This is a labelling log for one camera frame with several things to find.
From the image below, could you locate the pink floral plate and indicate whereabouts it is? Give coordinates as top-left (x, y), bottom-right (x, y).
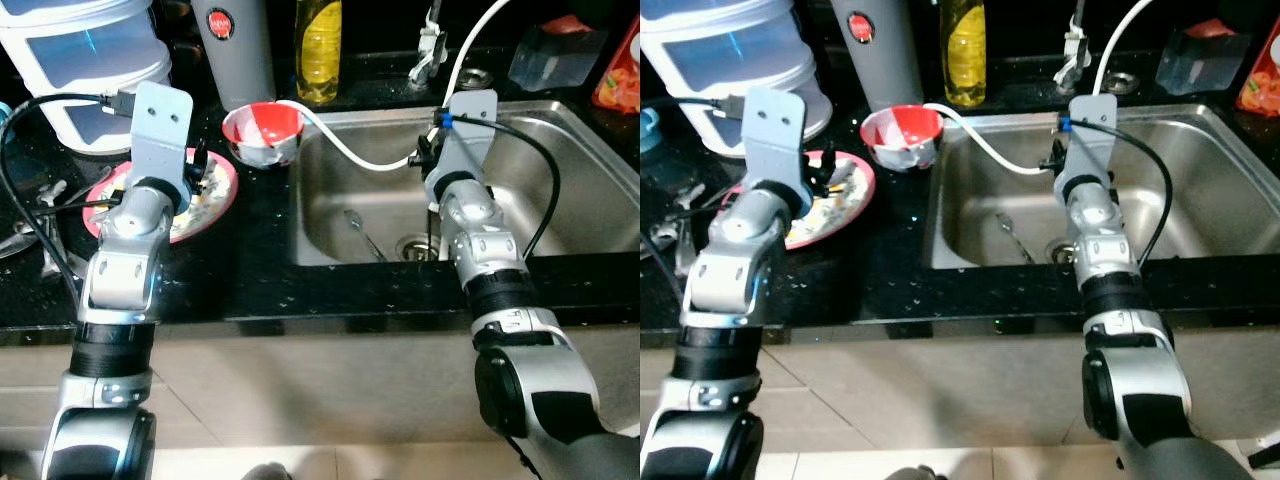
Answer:
top-left (83, 150), bottom-right (239, 244)
top-left (735, 150), bottom-right (877, 251)

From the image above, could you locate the metal spoon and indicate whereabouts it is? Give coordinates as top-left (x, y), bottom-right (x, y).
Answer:
top-left (670, 185), bottom-right (707, 277)
top-left (995, 212), bottom-right (1033, 264)
top-left (343, 208), bottom-right (387, 263)
top-left (0, 180), bottom-right (73, 281)

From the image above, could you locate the grey flask with red logo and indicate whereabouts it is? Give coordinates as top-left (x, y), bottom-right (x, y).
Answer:
top-left (830, 0), bottom-right (923, 113)
top-left (190, 0), bottom-right (276, 113)

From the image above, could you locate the chrome faucet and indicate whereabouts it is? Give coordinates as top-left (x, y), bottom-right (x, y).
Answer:
top-left (408, 0), bottom-right (448, 87)
top-left (1060, 0), bottom-right (1092, 84)

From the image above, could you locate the yellow oil bottle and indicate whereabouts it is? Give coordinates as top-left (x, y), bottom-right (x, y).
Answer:
top-left (940, 0), bottom-right (989, 108)
top-left (295, 0), bottom-right (343, 105)

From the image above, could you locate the stainless steel sink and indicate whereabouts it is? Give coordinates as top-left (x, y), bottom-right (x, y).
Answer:
top-left (925, 103), bottom-right (1280, 271)
top-left (290, 100), bottom-right (641, 269)

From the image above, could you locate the white stacked food container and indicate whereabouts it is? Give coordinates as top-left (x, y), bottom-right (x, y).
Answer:
top-left (0, 0), bottom-right (173, 154)
top-left (640, 0), bottom-right (833, 147)

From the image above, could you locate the clear plastic box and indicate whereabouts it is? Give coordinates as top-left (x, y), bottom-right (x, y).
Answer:
top-left (508, 22), bottom-right (609, 93)
top-left (1155, 20), bottom-right (1251, 97)

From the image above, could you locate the red snack packet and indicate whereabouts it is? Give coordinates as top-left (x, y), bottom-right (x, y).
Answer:
top-left (590, 15), bottom-right (641, 113)
top-left (1235, 20), bottom-right (1280, 117)

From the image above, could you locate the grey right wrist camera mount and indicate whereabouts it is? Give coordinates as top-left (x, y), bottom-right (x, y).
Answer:
top-left (1060, 93), bottom-right (1119, 197)
top-left (436, 90), bottom-right (499, 191)

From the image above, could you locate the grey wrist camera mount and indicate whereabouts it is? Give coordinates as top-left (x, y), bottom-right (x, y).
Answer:
top-left (130, 82), bottom-right (194, 187)
top-left (436, 90), bottom-right (499, 191)
top-left (742, 85), bottom-right (810, 193)
top-left (1060, 93), bottom-right (1119, 197)

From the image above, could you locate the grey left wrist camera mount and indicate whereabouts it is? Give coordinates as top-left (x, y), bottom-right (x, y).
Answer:
top-left (742, 85), bottom-right (810, 193)
top-left (130, 82), bottom-right (194, 187)

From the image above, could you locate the white flexible hose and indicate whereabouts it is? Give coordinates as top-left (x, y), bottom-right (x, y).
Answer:
top-left (275, 0), bottom-right (513, 172)
top-left (920, 0), bottom-right (1157, 177)

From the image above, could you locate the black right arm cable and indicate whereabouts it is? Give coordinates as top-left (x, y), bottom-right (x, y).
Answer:
top-left (1065, 118), bottom-right (1174, 271)
top-left (440, 110), bottom-right (561, 263)

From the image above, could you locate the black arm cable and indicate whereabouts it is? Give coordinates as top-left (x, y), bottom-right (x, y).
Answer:
top-left (640, 95), bottom-right (749, 293)
top-left (1065, 118), bottom-right (1174, 271)
top-left (0, 92), bottom-right (136, 301)
top-left (440, 110), bottom-right (561, 263)

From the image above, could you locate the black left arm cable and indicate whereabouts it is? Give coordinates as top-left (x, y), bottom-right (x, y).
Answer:
top-left (0, 92), bottom-right (136, 301)
top-left (640, 95), bottom-right (749, 293)

